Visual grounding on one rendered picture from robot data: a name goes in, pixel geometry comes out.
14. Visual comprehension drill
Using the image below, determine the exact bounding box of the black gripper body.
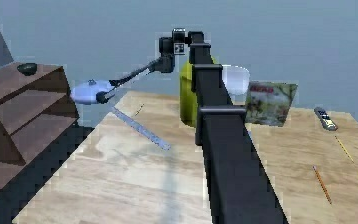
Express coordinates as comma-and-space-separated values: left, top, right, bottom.
153, 35, 177, 74

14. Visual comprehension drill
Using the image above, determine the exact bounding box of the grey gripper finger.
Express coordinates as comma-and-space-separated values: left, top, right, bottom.
108, 58, 161, 87
95, 62, 162, 105

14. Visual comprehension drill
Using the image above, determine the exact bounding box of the green vase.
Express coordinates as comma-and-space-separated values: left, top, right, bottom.
179, 55, 219, 129

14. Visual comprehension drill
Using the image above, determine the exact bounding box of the light wooden dining table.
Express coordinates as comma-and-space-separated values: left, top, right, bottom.
11, 89, 358, 224

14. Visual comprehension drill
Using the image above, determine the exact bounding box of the small dark pencil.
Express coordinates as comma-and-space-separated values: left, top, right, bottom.
133, 103, 146, 118

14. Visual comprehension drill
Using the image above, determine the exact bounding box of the blue-grey flat strip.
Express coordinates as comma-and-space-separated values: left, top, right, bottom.
110, 106, 172, 152

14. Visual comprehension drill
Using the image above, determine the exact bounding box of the white bowl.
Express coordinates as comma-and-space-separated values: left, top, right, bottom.
221, 64, 251, 97

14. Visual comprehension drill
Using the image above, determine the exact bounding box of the black bowl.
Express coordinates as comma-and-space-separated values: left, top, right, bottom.
16, 62, 39, 77

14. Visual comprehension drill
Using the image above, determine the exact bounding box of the brown wooden shelf unit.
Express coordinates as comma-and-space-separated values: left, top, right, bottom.
0, 61, 81, 203

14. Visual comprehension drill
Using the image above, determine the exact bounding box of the green and red magazine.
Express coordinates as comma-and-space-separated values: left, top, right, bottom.
244, 81, 299, 128

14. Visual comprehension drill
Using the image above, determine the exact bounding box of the grey remote control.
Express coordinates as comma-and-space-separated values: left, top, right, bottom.
313, 106, 339, 132

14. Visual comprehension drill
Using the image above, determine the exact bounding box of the yellow pencil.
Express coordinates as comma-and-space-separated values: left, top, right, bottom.
334, 134, 356, 164

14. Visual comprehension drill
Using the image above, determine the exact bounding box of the orange pencil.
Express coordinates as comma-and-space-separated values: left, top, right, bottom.
311, 164, 333, 205

